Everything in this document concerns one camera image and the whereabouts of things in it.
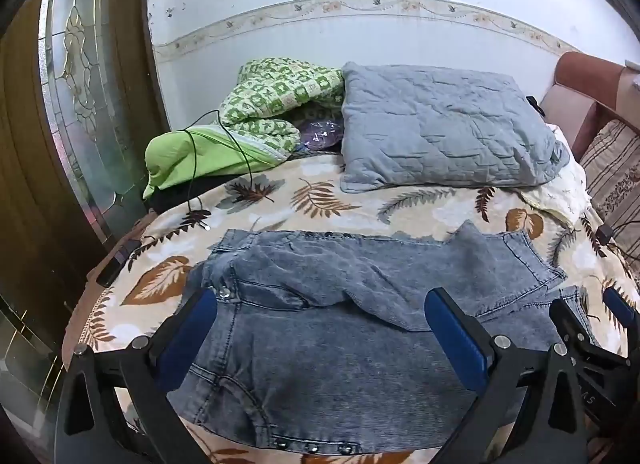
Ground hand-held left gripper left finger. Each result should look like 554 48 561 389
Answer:
55 288 218 464

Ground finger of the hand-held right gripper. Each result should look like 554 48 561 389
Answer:
549 294 598 347
602 286 640 332

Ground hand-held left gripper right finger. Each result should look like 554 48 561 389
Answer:
424 287 588 464

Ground blue denim pants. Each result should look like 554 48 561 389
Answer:
167 220 601 452

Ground black rectangular device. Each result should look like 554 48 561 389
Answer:
96 239 144 288

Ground cream cloth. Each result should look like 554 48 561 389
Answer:
520 123 593 225

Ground leaf print bed sheet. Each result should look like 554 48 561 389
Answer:
62 154 640 464

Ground grey quilted pillow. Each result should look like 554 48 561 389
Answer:
339 62 571 194

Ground reddish brown headboard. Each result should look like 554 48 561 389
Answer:
541 51 640 165

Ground purple patterned cloth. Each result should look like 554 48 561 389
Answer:
298 119 345 151

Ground green patterned quilt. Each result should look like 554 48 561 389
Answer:
218 58 347 161

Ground wooden door with stained glass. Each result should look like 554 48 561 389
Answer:
0 0 173 445

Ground black power adapter with cable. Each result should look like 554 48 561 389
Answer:
597 211 640 290

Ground thin black cable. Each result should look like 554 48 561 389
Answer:
181 109 281 231

